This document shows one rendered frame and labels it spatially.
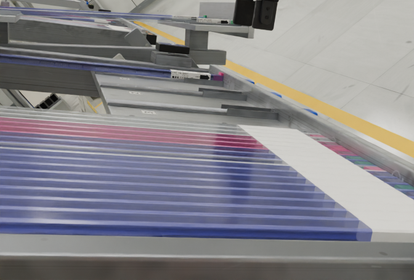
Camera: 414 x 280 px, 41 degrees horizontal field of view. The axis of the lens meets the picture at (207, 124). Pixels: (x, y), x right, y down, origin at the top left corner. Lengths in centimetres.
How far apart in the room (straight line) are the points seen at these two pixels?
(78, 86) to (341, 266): 69
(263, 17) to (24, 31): 98
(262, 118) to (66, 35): 110
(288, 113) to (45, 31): 114
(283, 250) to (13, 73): 69
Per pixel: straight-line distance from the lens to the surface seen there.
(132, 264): 23
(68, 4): 521
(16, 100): 241
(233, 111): 61
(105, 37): 167
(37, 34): 166
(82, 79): 90
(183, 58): 91
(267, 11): 80
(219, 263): 24
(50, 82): 90
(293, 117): 59
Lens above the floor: 98
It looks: 20 degrees down
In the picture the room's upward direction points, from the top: 38 degrees counter-clockwise
